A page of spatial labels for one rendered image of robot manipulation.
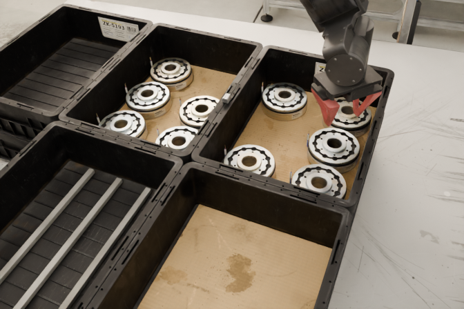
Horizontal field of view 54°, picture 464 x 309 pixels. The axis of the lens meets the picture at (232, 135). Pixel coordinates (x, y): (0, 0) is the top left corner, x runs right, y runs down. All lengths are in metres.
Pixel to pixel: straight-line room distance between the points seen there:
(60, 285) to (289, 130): 0.54
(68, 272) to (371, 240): 0.59
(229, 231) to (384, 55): 0.87
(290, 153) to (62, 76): 0.64
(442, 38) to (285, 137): 2.15
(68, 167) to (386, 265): 0.68
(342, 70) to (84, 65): 0.78
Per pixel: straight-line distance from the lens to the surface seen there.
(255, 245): 0.82
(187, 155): 0.82
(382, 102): 0.95
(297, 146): 0.97
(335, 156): 0.92
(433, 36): 3.05
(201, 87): 1.13
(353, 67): 0.69
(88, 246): 0.87
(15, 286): 0.87
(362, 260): 0.98
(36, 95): 1.23
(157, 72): 1.15
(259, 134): 0.99
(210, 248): 0.82
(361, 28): 0.74
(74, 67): 1.29
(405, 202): 1.09
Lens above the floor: 1.52
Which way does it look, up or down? 44 degrees down
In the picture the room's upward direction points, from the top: 3 degrees counter-clockwise
